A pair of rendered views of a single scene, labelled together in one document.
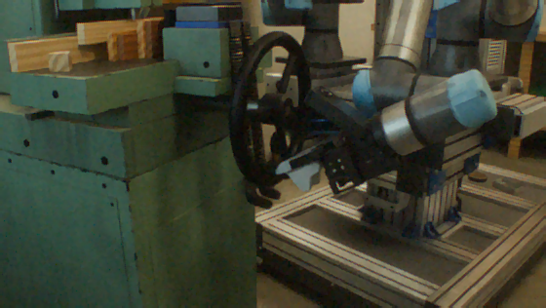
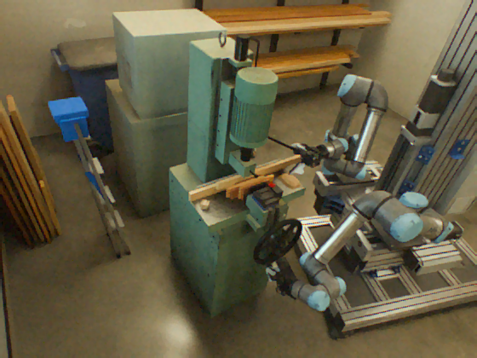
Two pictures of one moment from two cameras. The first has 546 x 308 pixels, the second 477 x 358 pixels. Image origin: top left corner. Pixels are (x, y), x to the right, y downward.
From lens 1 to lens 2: 112 cm
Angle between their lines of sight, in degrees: 30
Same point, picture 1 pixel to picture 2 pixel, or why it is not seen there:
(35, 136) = not seen: hidden behind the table
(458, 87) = (312, 297)
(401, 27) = (324, 249)
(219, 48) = (262, 218)
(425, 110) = (301, 296)
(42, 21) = (207, 159)
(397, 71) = (314, 264)
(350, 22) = not seen: hidden behind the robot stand
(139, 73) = (231, 218)
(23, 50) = (193, 195)
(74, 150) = not seen: hidden behind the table
